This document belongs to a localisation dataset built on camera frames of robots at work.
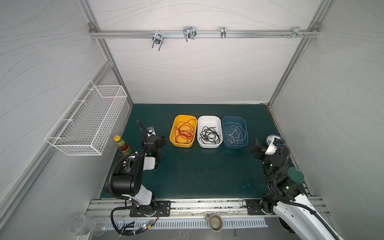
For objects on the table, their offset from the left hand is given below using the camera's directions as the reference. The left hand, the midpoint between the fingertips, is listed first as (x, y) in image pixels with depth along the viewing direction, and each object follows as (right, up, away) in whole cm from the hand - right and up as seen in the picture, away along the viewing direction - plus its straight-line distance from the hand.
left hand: (155, 133), depth 94 cm
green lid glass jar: (+77, -19, -20) cm, 81 cm away
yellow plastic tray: (+14, +10, +10) cm, 20 cm away
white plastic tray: (+36, +8, +10) cm, 38 cm away
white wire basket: (-25, +6, -26) cm, 37 cm away
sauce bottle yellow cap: (-16, -6, -11) cm, 21 cm away
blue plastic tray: (+49, +7, +13) cm, 51 cm away
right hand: (+63, -1, -20) cm, 66 cm away
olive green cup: (+35, -39, -25) cm, 58 cm away
